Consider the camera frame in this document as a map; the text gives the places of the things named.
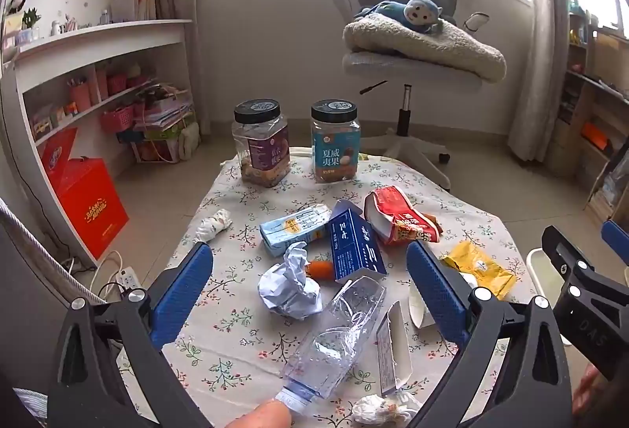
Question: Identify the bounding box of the white plush cloth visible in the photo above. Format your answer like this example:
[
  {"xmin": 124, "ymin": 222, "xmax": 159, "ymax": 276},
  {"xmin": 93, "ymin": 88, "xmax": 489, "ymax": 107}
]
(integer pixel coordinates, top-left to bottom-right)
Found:
[{"xmin": 178, "ymin": 122, "xmax": 201, "ymax": 161}]

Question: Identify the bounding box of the red instant noodle cup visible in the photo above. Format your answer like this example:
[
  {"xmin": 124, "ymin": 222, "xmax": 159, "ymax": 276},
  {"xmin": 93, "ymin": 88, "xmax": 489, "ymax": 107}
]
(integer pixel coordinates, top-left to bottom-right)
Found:
[{"xmin": 364, "ymin": 186, "xmax": 440, "ymax": 246}]

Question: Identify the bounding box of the striped cloth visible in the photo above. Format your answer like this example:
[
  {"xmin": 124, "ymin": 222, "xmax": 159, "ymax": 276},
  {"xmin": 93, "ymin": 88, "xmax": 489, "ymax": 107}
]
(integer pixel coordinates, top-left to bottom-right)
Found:
[{"xmin": 12, "ymin": 387, "xmax": 50, "ymax": 416}]

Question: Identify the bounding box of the white tissue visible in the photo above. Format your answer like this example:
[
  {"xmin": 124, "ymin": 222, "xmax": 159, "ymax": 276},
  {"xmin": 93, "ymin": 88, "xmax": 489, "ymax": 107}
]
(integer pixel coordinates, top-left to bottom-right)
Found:
[{"xmin": 351, "ymin": 389, "xmax": 423, "ymax": 426}]

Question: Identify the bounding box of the pink pen cup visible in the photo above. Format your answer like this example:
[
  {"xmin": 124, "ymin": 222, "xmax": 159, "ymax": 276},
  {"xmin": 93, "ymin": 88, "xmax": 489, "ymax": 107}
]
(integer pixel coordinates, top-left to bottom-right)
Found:
[{"xmin": 68, "ymin": 81, "xmax": 92, "ymax": 111}]

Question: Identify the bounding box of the dark blue carton box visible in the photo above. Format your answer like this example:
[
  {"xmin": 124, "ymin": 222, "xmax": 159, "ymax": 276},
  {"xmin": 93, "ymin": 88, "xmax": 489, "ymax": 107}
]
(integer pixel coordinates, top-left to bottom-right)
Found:
[{"xmin": 328, "ymin": 199, "xmax": 388, "ymax": 284}]

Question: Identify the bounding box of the small white packet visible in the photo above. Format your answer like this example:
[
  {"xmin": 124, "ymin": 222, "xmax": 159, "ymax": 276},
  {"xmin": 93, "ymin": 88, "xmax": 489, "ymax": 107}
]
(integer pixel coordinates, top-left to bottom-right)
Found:
[{"xmin": 191, "ymin": 208, "xmax": 234, "ymax": 243}]

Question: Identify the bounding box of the blue label plastic jar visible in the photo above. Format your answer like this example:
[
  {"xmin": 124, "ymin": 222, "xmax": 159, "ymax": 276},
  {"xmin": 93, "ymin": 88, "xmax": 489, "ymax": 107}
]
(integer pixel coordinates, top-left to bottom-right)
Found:
[{"xmin": 311, "ymin": 100, "xmax": 361, "ymax": 184}]

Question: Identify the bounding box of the white medicine box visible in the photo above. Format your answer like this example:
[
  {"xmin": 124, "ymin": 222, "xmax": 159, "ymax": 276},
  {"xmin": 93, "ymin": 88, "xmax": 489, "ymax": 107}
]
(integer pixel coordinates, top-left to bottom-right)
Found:
[{"xmin": 376, "ymin": 300, "xmax": 414, "ymax": 397}]

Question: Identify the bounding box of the pile of papers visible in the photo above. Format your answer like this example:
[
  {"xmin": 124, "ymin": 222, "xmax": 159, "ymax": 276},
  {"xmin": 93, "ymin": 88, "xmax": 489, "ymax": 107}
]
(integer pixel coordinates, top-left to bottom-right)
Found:
[{"xmin": 132, "ymin": 84, "xmax": 195, "ymax": 131}]

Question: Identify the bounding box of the white bookshelf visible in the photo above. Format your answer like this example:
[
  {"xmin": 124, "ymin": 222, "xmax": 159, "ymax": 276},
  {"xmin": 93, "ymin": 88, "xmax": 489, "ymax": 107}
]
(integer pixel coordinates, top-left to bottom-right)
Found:
[{"xmin": 0, "ymin": 0, "xmax": 197, "ymax": 262}]

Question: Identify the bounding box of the wooden shelf unit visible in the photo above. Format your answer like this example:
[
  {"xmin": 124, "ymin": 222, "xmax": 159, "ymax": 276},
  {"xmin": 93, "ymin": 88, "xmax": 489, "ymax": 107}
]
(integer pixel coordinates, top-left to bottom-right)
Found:
[{"xmin": 545, "ymin": 10, "xmax": 629, "ymax": 227}]

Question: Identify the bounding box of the white power strip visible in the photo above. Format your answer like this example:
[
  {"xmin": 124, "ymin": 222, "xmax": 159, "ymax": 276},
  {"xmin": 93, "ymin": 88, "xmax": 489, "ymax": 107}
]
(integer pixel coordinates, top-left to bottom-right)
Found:
[{"xmin": 116, "ymin": 267, "xmax": 141, "ymax": 293}]

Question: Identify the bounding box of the white plastic bin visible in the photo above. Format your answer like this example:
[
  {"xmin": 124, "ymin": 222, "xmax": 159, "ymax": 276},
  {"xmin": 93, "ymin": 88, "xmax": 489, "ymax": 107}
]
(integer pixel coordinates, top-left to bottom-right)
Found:
[{"xmin": 527, "ymin": 247, "xmax": 566, "ymax": 311}]

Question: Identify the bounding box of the purple label plastic jar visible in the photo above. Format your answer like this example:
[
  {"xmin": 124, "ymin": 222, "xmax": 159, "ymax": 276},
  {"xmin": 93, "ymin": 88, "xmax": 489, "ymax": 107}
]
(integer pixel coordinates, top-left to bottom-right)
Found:
[{"xmin": 232, "ymin": 100, "xmax": 291, "ymax": 189}]

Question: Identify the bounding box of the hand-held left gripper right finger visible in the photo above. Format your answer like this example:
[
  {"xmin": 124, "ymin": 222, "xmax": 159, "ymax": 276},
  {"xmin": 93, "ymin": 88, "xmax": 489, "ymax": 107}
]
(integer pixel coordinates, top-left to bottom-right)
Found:
[{"xmin": 405, "ymin": 241, "xmax": 573, "ymax": 428}]

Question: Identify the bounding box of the person's right hand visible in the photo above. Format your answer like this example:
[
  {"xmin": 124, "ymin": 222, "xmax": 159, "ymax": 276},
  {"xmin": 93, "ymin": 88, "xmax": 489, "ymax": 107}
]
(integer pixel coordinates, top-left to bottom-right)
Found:
[{"xmin": 571, "ymin": 365, "xmax": 604, "ymax": 415}]

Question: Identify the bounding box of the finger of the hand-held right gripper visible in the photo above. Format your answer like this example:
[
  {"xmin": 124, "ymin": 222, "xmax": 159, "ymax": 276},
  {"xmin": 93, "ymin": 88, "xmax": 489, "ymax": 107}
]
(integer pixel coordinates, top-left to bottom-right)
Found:
[
  {"xmin": 602, "ymin": 219, "xmax": 629, "ymax": 284},
  {"xmin": 542, "ymin": 225, "xmax": 598, "ymax": 285}
]

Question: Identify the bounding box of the light blue milk carton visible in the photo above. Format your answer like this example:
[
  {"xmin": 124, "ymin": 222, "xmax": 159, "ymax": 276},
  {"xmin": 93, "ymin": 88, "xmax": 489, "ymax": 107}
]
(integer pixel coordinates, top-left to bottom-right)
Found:
[{"xmin": 259, "ymin": 204, "xmax": 333, "ymax": 256}]

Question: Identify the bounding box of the large pink basket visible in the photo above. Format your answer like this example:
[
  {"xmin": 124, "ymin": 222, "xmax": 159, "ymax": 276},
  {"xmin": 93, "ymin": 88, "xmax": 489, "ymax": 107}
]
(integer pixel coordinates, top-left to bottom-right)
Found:
[{"xmin": 101, "ymin": 106, "xmax": 134, "ymax": 134}]

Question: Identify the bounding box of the paper ball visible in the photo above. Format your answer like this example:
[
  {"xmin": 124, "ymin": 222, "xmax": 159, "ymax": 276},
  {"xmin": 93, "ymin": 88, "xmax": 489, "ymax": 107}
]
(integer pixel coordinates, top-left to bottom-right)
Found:
[{"xmin": 258, "ymin": 241, "xmax": 324, "ymax": 321}]

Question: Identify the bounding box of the white cable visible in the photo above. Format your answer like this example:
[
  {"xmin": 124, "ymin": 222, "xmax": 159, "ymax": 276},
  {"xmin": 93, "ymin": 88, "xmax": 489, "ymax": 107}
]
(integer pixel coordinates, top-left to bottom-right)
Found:
[{"xmin": 91, "ymin": 251, "xmax": 123, "ymax": 296}]

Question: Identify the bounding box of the yellow snack packet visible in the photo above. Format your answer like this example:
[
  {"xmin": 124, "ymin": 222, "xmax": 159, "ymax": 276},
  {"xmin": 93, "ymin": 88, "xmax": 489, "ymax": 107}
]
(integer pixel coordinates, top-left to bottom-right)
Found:
[{"xmin": 439, "ymin": 241, "xmax": 518, "ymax": 301}]

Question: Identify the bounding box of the orange box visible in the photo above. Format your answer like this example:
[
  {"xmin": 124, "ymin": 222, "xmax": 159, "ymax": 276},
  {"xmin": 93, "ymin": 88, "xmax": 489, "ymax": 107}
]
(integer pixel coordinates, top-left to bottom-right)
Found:
[{"xmin": 582, "ymin": 123, "xmax": 612, "ymax": 151}]

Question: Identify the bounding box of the blue monkey plush toy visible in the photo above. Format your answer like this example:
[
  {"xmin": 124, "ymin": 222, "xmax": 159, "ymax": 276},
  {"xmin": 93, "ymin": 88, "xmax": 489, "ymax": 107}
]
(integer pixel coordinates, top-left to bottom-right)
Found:
[{"xmin": 355, "ymin": 0, "xmax": 445, "ymax": 35}]

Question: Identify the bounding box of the white paper cup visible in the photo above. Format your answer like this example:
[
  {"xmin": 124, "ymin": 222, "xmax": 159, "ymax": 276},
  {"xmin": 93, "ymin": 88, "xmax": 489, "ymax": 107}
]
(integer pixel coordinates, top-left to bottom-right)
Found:
[{"xmin": 408, "ymin": 273, "xmax": 477, "ymax": 329}]

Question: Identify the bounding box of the person's left hand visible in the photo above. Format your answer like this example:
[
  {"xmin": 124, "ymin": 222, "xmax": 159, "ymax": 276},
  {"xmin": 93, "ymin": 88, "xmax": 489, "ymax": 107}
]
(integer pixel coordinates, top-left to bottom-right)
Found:
[{"xmin": 223, "ymin": 400, "xmax": 293, "ymax": 428}]

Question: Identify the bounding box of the floral tablecloth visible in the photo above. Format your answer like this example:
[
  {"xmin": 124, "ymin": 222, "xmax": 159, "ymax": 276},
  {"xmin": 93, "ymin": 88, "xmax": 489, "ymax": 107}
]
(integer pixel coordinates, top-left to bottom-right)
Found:
[{"xmin": 115, "ymin": 151, "xmax": 536, "ymax": 428}]

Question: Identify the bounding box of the red gift box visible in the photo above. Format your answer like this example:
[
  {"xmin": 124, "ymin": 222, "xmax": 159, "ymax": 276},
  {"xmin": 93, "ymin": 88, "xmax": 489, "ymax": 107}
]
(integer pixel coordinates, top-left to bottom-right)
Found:
[{"xmin": 40, "ymin": 128, "xmax": 129, "ymax": 260}]

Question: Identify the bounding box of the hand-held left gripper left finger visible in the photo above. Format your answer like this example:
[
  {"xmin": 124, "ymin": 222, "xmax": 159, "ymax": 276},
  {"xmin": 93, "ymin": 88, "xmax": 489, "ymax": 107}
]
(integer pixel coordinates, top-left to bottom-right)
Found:
[{"xmin": 46, "ymin": 241, "xmax": 217, "ymax": 428}]

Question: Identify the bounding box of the orange fried snack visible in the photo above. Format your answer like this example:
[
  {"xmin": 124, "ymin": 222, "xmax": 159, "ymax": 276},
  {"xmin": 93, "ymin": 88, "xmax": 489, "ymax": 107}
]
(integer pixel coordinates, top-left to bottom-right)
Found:
[{"xmin": 305, "ymin": 261, "xmax": 336, "ymax": 282}]

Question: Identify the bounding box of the clear plastic bottle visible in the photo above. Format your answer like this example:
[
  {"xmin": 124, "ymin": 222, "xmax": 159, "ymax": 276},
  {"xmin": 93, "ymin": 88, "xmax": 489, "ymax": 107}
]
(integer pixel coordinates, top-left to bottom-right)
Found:
[{"xmin": 275, "ymin": 275, "xmax": 386, "ymax": 416}]

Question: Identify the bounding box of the beige fleece blanket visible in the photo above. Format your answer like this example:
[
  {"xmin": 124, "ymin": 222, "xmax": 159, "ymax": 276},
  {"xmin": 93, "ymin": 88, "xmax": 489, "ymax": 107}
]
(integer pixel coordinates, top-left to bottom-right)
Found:
[{"xmin": 342, "ymin": 12, "xmax": 507, "ymax": 83}]

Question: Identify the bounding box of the grey fabric seat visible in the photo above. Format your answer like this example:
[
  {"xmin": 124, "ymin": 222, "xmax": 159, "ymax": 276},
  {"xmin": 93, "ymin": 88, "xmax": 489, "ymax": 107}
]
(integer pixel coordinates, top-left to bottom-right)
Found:
[{"xmin": 0, "ymin": 197, "xmax": 99, "ymax": 311}]

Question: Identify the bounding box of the clear plastic bag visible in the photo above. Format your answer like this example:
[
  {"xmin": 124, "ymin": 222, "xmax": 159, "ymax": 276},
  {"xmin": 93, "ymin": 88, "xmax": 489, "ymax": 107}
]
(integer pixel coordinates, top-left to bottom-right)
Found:
[{"xmin": 602, "ymin": 157, "xmax": 629, "ymax": 212}]

